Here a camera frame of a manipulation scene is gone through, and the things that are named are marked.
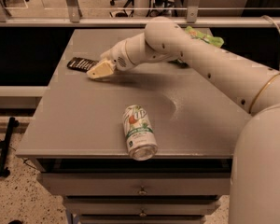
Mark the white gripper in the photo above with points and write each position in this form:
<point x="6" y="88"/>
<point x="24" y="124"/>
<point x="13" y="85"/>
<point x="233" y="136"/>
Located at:
<point x="116" y="56"/>

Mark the black rxbar chocolate bar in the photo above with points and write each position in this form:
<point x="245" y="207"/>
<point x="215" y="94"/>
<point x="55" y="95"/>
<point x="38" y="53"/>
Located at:
<point x="81" y="64"/>

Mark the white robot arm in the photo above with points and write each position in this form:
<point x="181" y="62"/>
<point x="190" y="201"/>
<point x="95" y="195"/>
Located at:
<point x="255" y="173"/>

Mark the grey drawer cabinet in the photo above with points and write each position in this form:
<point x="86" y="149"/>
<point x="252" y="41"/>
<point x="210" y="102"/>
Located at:
<point x="78" y="128"/>

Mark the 7up soda can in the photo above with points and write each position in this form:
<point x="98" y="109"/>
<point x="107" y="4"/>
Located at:
<point x="139" y="135"/>

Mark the green chip bag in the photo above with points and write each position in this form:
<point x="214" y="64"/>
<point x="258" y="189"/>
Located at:
<point x="205" y="37"/>

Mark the top drawer with knob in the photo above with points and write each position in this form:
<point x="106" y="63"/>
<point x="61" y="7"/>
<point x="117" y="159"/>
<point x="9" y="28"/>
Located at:
<point x="131" y="185"/>

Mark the drawer with knob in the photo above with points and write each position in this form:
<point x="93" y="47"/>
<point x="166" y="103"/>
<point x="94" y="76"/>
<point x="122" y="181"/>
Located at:
<point x="140" y="207"/>
<point x="131" y="185"/>

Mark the middle drawer with knob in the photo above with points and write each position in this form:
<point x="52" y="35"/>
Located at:
<point x="140" y="207"/>

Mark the black stand leg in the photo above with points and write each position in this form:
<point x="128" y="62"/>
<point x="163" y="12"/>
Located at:
<point x="4" y="146"/>

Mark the metal railing frame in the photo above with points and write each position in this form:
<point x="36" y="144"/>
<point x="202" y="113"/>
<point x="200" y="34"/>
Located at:
<point x="95" y="13"/>

